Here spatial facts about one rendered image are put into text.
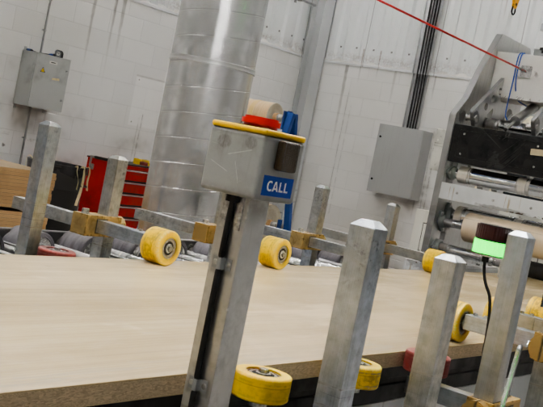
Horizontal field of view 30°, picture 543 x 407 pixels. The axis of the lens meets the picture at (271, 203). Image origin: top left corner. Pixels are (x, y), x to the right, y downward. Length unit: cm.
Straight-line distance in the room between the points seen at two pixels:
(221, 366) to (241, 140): 23
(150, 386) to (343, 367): 24
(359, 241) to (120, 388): 33
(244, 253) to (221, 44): 453
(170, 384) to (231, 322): 29
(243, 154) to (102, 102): 947
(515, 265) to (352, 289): 50
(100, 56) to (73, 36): 41
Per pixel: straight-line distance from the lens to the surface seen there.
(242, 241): 101
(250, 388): 135
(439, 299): 146
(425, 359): 147
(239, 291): 102
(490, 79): 458
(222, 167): 100
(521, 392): 249
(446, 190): 430
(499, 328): 169
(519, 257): 168
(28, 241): 229
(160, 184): 556
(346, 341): 124
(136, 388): 125
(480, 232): 170
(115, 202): 244
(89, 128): 1038
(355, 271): 123
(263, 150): 98
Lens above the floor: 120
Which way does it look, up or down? 3 degrees down
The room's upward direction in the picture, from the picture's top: 11 degrees clockwise
